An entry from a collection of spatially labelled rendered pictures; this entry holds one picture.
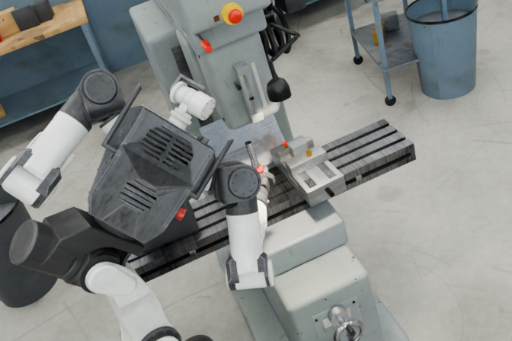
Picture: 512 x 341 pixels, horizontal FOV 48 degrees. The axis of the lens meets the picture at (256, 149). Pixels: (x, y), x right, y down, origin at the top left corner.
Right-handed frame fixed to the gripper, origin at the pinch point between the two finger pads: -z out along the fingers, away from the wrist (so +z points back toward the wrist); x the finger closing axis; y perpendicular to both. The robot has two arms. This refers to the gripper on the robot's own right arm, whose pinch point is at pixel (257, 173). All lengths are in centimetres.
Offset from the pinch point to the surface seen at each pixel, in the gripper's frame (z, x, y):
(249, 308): -20, 31, 94
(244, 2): 4, -13, -63
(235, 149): -39.2, 17.3, 14.0
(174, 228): 8.6, 34.4, 12.1
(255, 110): -2.1, -5.5, -24.4
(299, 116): -219, 17, 113
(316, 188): -0.3, -18.8, 10.4
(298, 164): -10.5, -12.7, 6.3
